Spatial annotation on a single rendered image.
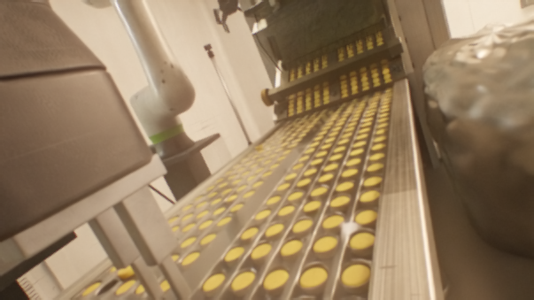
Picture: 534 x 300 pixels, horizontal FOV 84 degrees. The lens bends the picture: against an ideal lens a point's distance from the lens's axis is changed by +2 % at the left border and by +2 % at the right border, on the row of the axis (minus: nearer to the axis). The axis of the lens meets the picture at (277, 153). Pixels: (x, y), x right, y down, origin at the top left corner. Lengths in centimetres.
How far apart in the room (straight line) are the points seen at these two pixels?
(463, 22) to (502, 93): 393
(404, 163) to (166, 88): 84
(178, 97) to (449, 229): 79
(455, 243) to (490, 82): 17
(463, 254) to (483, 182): 8
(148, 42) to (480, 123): 88
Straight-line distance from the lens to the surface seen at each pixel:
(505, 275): 34
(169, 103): 96
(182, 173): 111
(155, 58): 98
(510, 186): 30
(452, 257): 35
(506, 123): 28
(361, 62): 50
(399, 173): 17
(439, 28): 72
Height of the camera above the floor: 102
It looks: 13 degrees down
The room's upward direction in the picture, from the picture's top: 23 degrees counter-clockwise
